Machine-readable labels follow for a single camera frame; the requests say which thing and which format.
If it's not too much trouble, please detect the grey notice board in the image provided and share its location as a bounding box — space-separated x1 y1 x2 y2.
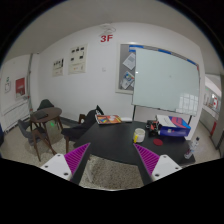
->
116 44 136 94

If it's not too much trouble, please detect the round brown wooden table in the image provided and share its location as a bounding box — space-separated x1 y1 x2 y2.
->
30 107 63 154

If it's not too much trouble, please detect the grey chair near round table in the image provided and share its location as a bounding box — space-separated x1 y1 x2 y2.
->
18 120 46 156

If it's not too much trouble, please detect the small white wall poster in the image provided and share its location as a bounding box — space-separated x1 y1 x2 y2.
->
52 58 64 77

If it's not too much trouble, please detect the red wall poster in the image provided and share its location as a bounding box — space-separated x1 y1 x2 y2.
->
15 78 26 98

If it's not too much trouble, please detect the colourful book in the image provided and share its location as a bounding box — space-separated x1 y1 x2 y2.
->
95 115 121 125

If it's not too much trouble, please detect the white flat object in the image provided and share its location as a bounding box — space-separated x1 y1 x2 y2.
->
121 117 132 122

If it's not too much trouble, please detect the blue white cardboard box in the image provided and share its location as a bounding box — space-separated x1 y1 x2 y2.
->
156 115 191 137

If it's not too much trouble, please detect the white mug yellow handle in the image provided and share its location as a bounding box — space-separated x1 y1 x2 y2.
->
133 128 145 143

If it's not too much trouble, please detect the red 3F wall sign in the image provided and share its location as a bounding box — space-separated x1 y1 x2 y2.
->
100 34 113 43

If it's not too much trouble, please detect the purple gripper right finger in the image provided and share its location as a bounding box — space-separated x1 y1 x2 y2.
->
133 143 183 182

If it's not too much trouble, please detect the large whiteboard on stand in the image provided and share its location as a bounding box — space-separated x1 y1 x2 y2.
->
132 48 200 116

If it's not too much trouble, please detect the red round coaster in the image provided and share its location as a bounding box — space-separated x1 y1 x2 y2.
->
153 139 163 146

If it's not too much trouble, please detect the dark chair at table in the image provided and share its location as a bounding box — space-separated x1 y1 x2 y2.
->
61 106 103 151

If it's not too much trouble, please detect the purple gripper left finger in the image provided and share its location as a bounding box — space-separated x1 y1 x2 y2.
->
40 142 91 182

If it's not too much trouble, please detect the black rectangular table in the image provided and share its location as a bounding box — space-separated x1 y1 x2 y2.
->
70 120 197 186

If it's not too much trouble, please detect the green chair behind round table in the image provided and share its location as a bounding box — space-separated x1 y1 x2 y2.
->
38 99 53 110

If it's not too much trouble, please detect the clear plastic water bottle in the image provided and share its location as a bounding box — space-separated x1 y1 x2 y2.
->
184 137 199 159

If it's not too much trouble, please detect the large white wall poster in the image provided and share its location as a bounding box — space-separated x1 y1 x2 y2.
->
69 44 88 74

